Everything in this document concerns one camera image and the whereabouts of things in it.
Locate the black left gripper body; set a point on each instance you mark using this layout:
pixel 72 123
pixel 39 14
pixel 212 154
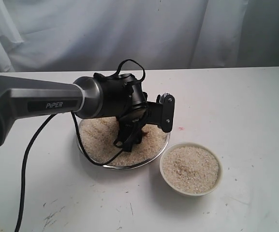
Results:
pixel 130 133

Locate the brown wooden cup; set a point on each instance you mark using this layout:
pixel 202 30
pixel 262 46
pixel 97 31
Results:
pixel 145 132

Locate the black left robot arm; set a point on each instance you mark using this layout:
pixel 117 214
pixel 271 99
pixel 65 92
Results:
pixel 88 97

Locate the large metal rice plate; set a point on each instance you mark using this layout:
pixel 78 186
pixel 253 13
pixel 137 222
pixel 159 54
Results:
pixel 98 135

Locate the white ceramic rice bowl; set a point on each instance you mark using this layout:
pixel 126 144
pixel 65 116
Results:
pixel 191 169

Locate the white backdrop cloth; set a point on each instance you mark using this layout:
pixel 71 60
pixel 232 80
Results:
pixel 94 35

